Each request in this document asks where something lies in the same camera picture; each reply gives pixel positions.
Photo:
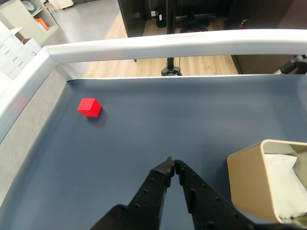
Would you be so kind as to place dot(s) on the dark blue table mat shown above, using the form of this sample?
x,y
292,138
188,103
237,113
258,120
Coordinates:
x,y
168,119

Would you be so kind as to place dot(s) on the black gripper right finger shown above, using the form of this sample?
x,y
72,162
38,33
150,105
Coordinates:
x,y
206,206

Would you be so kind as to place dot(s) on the orange books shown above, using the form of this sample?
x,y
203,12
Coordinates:
x,y
42,24

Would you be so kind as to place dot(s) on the black tripod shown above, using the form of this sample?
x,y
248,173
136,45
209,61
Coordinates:
x,y
170,24

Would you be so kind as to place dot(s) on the red cube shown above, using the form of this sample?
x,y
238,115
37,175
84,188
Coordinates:
x,y
90,107

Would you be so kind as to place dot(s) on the white tissue paper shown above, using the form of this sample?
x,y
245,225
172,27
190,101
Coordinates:
x,y
283,182

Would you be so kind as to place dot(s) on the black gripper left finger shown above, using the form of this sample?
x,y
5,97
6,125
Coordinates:
x,y
148,191

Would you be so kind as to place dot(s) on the beige shelf unit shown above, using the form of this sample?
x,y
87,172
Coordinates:
x,y
24,24

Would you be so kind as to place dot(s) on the pale metal railing frame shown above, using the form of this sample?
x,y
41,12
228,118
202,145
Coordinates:
x,y
168,45

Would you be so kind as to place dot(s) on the dark desk panel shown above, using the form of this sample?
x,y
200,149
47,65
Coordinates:
x,y
134,16

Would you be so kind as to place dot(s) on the white drawer cabinet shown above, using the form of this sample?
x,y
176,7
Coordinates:
x,y
12,55

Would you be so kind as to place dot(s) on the beige square box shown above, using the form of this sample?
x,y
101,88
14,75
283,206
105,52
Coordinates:
x,y
247,177

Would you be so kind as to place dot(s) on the black waste bin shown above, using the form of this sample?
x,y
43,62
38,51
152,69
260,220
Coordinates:
x,y
160,19

